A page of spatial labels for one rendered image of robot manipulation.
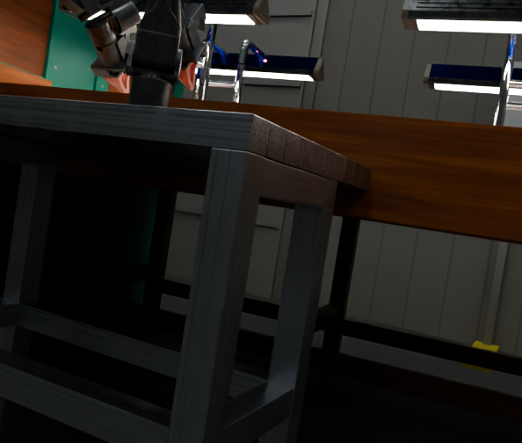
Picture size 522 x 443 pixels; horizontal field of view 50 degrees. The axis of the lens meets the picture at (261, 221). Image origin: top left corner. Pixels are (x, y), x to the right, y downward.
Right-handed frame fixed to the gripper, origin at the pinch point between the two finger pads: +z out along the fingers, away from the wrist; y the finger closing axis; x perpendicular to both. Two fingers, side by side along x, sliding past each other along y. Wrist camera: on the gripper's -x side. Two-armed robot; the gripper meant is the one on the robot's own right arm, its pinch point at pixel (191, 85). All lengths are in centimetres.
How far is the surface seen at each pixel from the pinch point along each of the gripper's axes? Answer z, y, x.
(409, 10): -4, -43, -28
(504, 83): 17, -66, -32
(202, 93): 22.7, 15.6, -27.5
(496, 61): 118, -63, -200
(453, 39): 112, -38, -211
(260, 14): -1.7, -6.6, -28.9
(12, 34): 3, 73, -24
